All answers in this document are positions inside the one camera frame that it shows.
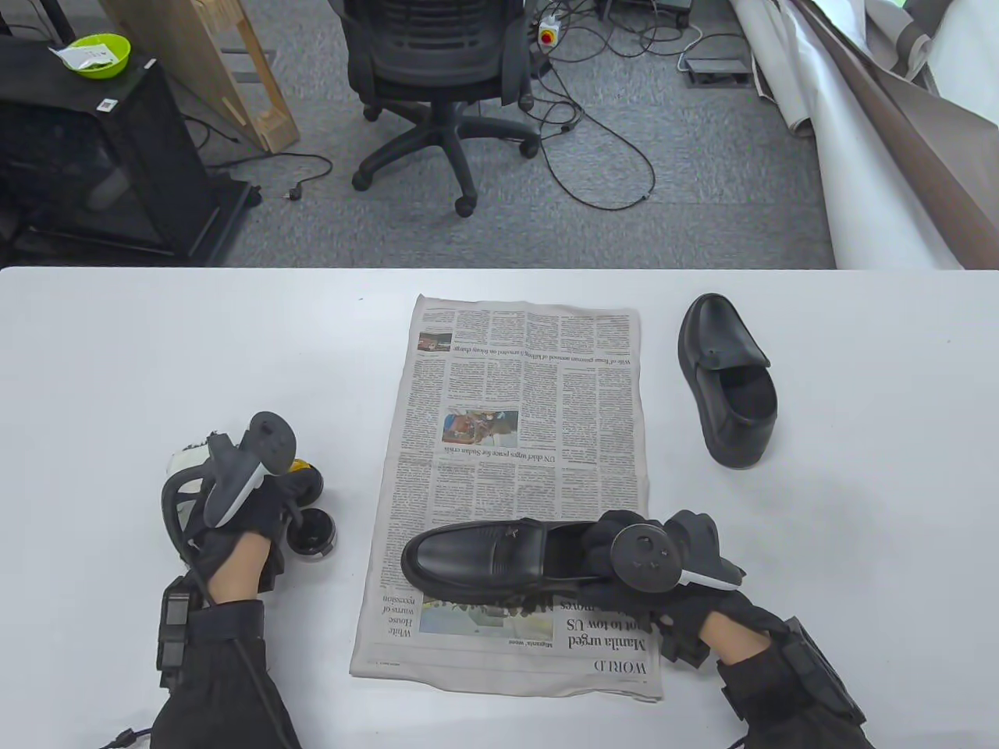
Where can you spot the person's left hand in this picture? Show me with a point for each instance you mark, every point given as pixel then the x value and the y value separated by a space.
pixel 265 511

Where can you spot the person's right hand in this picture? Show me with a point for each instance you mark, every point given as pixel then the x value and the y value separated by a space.
pixel 687 616

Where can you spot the black round shoe polish lid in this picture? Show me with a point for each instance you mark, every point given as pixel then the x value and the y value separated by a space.
pixel 311 485

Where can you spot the black shoe polish tin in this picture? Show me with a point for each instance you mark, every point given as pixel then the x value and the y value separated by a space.
pixel 316 534

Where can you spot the yellow sponge shoe polish lid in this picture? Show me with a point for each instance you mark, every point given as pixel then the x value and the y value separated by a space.
pixel 300 466

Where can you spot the grey hand controller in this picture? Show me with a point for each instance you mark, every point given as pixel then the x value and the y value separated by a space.
pixel 644 558
pixel 269 441

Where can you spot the white grey polishing cloth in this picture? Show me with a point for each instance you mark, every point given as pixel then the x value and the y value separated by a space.
pixel 183 462

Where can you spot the black leather shoe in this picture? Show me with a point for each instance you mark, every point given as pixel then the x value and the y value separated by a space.
pixel 726 374
pixel 468 554

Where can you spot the printed newspaper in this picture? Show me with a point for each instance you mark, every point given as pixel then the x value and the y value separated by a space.
pixel 577 390

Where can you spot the person's right forearm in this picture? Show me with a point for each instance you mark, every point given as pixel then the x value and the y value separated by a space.
pixel 788 702

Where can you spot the person's left forearm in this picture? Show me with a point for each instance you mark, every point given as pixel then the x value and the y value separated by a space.
pixel 218 671

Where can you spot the black cabinet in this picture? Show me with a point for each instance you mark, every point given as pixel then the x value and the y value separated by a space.
pixel 133 133

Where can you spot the white rolled sheet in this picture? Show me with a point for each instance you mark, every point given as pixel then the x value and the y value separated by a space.
pixel 858 187

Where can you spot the green bowl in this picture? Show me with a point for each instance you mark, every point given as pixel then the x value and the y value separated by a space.
pixel 117 61

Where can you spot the black office chair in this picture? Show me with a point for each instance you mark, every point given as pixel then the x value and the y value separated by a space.
pixel 433 55

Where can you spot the white paper packet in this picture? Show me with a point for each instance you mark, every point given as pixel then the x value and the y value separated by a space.
pixel 86 55

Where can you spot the brown rolled sheet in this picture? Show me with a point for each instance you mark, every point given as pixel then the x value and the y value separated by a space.
pixel 936 156

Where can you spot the grey floor box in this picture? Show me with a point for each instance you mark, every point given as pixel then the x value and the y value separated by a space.
pixel 714 72

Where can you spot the white box red button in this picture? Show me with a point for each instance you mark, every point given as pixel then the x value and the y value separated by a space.
pixel 549 33

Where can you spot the grey fabric sheet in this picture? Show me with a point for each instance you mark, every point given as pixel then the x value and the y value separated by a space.
pixel 897 39

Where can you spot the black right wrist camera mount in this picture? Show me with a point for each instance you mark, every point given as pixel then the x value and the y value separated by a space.
pixel 823 671

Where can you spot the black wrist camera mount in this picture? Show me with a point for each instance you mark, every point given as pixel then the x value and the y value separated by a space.
pixel 823 671
pixel 173 632

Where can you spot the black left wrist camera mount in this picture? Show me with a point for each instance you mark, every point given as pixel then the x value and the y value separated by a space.
pixel 173 632

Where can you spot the wooden frame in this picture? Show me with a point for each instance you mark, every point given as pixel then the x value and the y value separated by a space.
pixel 195 47

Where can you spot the black metal post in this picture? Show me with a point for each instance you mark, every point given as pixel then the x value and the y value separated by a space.
pixel 55 15

